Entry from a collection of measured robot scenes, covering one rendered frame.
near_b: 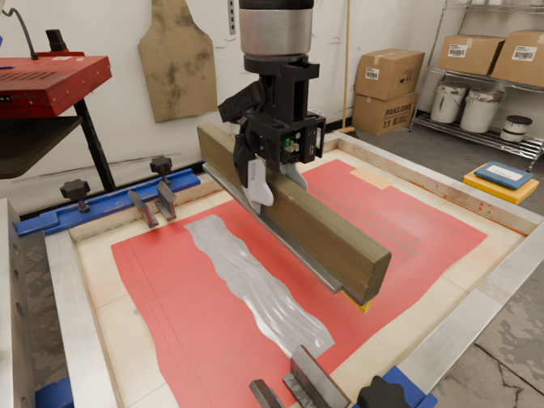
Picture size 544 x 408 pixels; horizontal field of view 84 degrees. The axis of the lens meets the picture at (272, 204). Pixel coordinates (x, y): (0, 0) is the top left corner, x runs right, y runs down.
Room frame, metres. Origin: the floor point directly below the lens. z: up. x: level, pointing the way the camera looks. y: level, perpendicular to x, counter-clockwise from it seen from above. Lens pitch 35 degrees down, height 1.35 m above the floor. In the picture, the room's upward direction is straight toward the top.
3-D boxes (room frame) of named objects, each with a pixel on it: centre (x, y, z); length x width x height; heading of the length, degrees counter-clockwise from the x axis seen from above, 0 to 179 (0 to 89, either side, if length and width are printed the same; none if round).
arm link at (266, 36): (0.36, -0.01, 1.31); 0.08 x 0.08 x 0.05
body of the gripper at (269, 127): (0.36, -0.01, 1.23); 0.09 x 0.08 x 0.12; 36
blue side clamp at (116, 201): (0.51, 0.30, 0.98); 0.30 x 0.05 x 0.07; 126
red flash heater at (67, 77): (1.22, 0.94, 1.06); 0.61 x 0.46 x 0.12; 6
